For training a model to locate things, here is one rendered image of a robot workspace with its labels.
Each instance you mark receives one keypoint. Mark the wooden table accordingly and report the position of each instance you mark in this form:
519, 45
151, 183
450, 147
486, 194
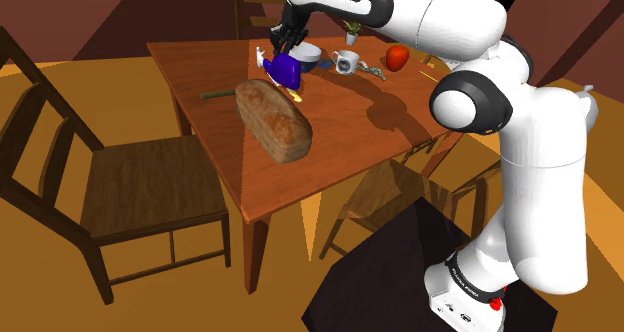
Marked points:
341, 121

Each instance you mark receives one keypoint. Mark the yellow pencil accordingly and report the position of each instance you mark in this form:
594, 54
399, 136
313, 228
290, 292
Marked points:
429, 76

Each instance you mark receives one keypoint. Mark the olive green stick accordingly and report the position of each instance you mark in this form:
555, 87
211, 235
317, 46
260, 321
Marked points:
217, 94

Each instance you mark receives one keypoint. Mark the red apple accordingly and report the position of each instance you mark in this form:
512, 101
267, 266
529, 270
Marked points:
397, 58

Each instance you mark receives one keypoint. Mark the white mug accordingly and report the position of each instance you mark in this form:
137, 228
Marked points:
347, 62

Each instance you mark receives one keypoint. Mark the light wooden chair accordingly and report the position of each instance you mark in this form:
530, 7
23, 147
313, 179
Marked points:
385, 189

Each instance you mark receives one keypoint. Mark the brown bread loaf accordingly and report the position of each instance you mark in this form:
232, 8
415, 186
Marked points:
273, 121

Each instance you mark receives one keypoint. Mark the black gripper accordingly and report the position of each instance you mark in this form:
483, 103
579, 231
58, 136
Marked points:
292, 20

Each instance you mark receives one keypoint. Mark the white and blue bowl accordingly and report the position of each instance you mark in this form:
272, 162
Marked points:
308, 54

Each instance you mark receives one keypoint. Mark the silver keys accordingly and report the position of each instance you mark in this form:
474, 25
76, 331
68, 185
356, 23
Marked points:
374, 71

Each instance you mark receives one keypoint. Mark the small potted plant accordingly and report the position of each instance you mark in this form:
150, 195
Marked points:
352, 33

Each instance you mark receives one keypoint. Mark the dark robot stand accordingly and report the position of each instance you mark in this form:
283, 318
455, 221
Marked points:
380, 282

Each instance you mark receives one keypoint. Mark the blue cup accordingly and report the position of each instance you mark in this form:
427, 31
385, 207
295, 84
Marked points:
285, 70

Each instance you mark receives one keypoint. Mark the dark wooden chair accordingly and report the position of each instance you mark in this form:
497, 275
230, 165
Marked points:
246, 16
141, 184

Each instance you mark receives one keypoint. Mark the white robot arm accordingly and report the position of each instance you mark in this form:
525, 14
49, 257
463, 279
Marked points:
541, 175

